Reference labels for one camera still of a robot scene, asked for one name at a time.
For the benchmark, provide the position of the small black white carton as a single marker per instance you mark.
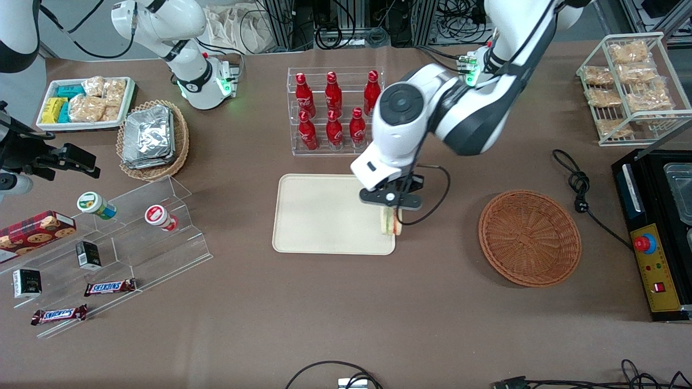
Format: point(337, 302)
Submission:
point(27, 283)

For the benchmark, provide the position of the round brown wicker basket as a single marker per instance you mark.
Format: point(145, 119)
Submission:
point(530, 237)

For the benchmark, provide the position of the white rectangular snack tray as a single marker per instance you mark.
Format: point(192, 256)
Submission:
point(128, 100)

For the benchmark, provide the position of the cream plastic tray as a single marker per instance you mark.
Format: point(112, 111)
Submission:
point(324, 216)

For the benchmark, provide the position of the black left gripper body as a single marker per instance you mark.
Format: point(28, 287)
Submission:
point(414, 183)

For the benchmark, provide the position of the oval tan wicker basket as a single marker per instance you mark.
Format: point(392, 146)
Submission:
point(181, 140)

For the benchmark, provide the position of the teal snack pack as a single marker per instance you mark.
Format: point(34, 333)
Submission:
point(70, 91)
point(65, 112)

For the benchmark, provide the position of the clear acrylic bottle rack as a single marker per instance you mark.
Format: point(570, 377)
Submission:
point(346, 153)

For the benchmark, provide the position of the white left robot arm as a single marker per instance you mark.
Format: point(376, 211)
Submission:
point(470, 119)

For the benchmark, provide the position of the brown Snickers bar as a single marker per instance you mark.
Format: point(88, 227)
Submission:
point(59, 314)
point(110, 287)

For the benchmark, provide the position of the silver foil pack stack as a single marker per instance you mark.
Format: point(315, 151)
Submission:
point(147, 138)

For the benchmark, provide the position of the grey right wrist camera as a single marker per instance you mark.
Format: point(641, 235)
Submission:
point(15, 183)

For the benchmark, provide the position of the green lid white cup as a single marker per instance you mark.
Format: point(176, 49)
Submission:
point(94, 205)

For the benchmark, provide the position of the clear bag brown snacks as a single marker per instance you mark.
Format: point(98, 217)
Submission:
point(598, 75)
point(603, 98)
point(638, 73)
point(649, 98)
point(630, 52)
point(613, 128)

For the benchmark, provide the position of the red cola bottle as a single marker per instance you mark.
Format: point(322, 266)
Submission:
point(333, 94)
point(304, 97)
point(334, 132)
point(370, 94)
point(357, 131)
point(308, 135)

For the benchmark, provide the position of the clear acrylic stepped shelf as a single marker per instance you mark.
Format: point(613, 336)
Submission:
point(157, 254)

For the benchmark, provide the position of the red cookie box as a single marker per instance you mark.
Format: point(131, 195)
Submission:
point(35, 232)

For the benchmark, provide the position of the triangular sandwich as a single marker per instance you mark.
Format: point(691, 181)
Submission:
point(390, 222)

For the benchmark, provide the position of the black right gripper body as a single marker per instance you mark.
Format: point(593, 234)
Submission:
point(26, 154)

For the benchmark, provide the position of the clear bag rice crackers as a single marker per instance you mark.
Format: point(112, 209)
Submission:
point(93, 86)
point(114, 92)
point(111, 113)
point(86, 109)

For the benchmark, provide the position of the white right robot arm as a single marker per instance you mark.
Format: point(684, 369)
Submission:
point(189, 81)

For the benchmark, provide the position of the red lid white cup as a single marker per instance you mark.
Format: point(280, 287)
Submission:
point(159, 217)

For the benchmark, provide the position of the grey plug block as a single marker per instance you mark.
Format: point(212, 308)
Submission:
point(352, 384)

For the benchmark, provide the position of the yellow snack pack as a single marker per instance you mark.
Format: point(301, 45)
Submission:
point(53, 109)

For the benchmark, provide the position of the black machine yellow control panel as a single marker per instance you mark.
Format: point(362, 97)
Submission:
point(657, 270)

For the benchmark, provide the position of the white cloth bag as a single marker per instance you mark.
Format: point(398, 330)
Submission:
point(235, 27)

